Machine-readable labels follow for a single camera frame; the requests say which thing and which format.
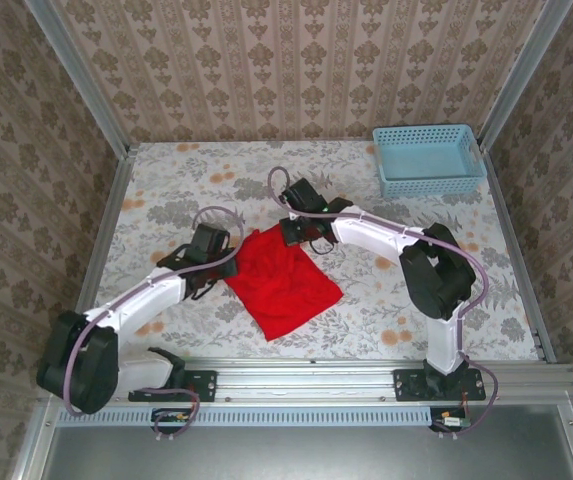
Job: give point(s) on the red t-shirt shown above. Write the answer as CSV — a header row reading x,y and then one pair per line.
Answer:
x,y
276,290

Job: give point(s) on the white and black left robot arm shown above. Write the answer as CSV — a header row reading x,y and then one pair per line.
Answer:
x,y
141,305

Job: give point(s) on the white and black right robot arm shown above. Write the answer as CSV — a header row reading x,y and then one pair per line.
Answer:
x,y
371,235

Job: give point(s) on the floral table cover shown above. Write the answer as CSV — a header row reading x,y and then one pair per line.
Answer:
x,y
191,165

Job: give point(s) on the light blue plastic basket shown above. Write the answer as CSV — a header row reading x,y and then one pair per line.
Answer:
x,y
428,165

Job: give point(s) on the small circuit board with connectors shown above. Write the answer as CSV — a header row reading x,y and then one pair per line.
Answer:
x,y
448,421
171,417

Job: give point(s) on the grey metal panel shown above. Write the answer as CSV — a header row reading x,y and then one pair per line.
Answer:
x,y
316,455

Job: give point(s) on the aluminium table side rail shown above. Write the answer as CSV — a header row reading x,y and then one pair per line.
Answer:
x,y
98,260
516,250

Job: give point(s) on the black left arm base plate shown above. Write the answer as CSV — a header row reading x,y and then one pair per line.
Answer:
x,y
206,385

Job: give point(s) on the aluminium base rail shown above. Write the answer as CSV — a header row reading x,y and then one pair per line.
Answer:
x,y
306,380

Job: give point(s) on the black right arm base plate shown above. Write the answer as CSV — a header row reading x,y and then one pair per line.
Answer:
x,y
408,387

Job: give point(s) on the aluminium frame post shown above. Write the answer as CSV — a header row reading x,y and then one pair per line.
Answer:
x,y
521,75
81,80

